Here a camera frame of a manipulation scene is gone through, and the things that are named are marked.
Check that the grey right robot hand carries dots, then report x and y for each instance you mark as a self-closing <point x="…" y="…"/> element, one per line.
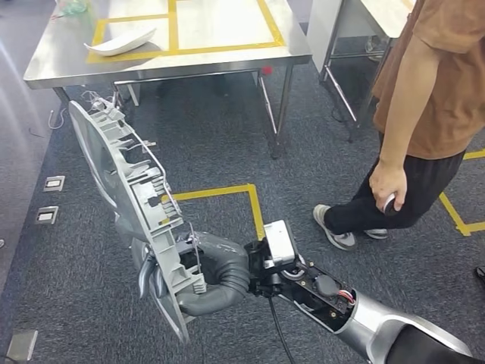
<point x="210" y="248"/>

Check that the person's hand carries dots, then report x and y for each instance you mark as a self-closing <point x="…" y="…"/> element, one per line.
<point x="386" y="181"/>

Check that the black white handheld controller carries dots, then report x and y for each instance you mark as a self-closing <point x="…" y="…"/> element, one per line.
<point x="389" y="205"/>

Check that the silver plastic wheel cover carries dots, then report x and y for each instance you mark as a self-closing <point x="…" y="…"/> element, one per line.
<point x="125" y="176"/>

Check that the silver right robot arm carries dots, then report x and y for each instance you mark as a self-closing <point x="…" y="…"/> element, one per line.
<point x="379" y="326"/>

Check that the person's forearm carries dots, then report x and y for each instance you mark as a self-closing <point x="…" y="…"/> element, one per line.
<point x="409" y="100"/>

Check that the stainless steel workbench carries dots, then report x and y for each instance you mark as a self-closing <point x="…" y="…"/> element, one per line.
<point x="56" y="65"/>
<point x="390" y="15"/>

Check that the white curved plastic part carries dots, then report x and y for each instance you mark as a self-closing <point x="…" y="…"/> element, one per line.
<point x="121" y="42"/>

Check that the standing person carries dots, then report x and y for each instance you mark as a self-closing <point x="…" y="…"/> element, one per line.
<point x="447" y="75"/>

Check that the black humanoid robot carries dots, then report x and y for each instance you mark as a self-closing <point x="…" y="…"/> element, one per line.
<point x="481" y="274"/>

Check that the small red object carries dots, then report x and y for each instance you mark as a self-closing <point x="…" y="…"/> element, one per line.
<point x="267" y="70"/>

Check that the steel floor socket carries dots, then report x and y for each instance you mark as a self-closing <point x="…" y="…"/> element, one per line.
<point x="53" y="183"/>
<point x="47" y="215"/>
<point x="21" y="345"/>

